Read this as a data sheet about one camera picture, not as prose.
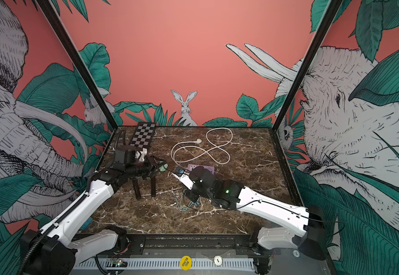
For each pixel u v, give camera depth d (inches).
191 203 33.8
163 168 29.5
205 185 20.4
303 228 15.7
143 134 43.8
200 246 29.4
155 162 27.5
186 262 27.6
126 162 23.8
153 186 35.7
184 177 23.1
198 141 43.6
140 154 25.5
